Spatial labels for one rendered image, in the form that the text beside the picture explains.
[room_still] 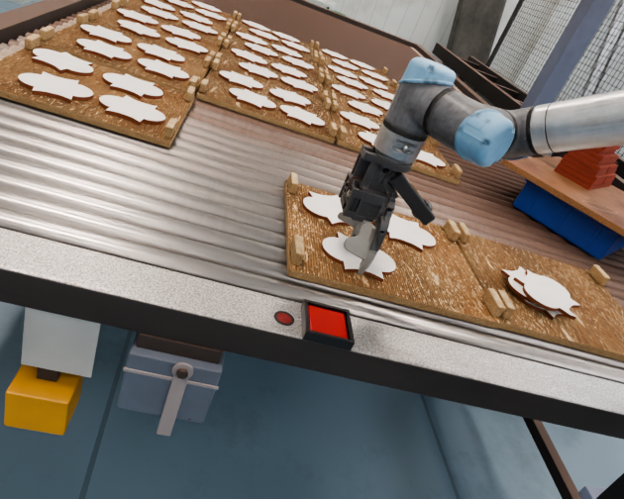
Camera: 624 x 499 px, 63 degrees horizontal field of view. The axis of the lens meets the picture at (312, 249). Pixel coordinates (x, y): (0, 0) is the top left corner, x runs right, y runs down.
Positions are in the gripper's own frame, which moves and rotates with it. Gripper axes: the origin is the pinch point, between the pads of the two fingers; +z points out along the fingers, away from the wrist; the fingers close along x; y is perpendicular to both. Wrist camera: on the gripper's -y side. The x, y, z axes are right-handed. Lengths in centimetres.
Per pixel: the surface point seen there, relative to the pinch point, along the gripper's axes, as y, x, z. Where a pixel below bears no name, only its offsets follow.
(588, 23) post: -121, -171, -55
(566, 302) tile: -45.4, -0.1, -1.5
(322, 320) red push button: 8.6, 19.8, 1.3
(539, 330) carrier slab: -35.9, 8.7, 1.0
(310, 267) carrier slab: 10.0, 7.5, 0.5
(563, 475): -101, -14, 68
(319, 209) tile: 6.9, -13.5, -0.3
